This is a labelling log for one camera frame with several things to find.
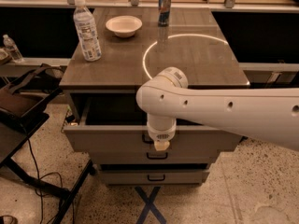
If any black cable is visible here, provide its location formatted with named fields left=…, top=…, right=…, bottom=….
left=18, top=121, right=77, bottom=224

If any grey top drawer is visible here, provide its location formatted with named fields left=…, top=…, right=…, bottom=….
left=64, top=94, right=241, bottom=154

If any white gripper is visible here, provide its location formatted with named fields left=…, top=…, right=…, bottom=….
left=147, top=114, right=177, bottom=151

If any blue tape cross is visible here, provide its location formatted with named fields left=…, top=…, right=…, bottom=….
left=135, top=187, right=166, bottom=224

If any grey drawer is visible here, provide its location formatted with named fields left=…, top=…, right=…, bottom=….
left=99, top=169, right=209, bottom=185
left=90, top=151, right=217, bottom=164
left=64, top=94, right=241, bottom=154

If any white bowl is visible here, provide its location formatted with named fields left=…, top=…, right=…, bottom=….
left=106, top=16, right=142, bottom=38

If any small water bottle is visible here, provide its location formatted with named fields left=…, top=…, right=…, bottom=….
left=3, top=35, right=24, bottom=63

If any grey drawer cabinet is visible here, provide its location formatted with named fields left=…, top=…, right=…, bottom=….
left=58, top=7, right=250, bottom=188

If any grey bottom drawer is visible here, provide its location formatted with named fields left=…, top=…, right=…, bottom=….
left=99, top=169, right=209, bottom=185

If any blue energy drink can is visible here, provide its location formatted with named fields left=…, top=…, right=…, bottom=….
left=158, top=0, right=171, bottom=26

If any clear plastic water bottle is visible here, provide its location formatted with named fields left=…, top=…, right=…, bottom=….
left=73, top=0, right=102, bottom=62

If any black chair with bag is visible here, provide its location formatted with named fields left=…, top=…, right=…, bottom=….
left=0, top=64, right=94, bottom=224

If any wire basket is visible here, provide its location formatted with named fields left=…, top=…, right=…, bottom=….
left=61, top=108, right=78, bottom=133

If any grey middle drawer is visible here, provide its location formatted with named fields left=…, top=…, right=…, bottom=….
left=90, top=151, right=217, bottom=164

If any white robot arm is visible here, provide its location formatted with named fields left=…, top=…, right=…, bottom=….
left=135, top=67, right=299, bottom=150

